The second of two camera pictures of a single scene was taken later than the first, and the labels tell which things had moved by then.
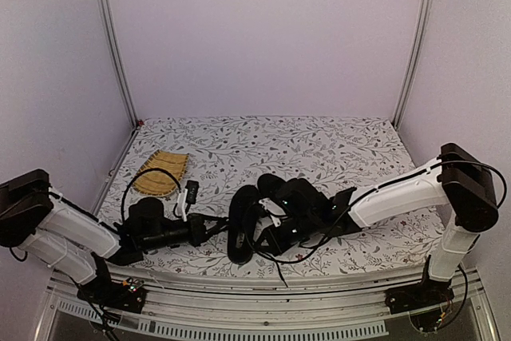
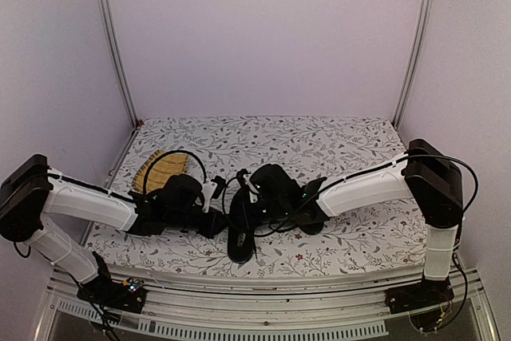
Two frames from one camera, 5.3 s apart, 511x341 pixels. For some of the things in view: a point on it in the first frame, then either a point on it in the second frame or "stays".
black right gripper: [276, 244] → [252, 220]
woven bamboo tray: [157, 183] stays
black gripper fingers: [268, 256] → [247, 226]
